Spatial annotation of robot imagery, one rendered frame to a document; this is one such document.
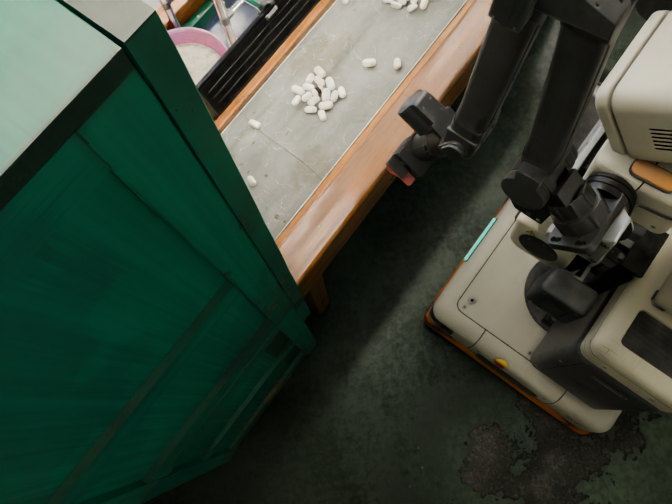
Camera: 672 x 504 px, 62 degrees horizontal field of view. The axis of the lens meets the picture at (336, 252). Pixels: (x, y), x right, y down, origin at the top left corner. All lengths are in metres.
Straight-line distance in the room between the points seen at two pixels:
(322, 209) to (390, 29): 0.56
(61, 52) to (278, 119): 1.17
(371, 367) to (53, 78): 1.80
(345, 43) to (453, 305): 0.87
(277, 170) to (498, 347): 0.90
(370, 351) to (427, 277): 0.35
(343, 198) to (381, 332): 0.81
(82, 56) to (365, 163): 1.11
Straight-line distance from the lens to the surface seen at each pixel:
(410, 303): 2.11
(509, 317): 1.88
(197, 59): 1.68
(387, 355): 2.08
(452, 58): 1.60
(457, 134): 0.93
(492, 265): 1.90
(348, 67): 1.59
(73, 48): 0.39
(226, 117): 1.53
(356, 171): 1.42
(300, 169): 1.46
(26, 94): 0.38
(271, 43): 1.24
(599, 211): 0.97
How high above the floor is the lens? 2.07
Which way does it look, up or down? 75 degrees down
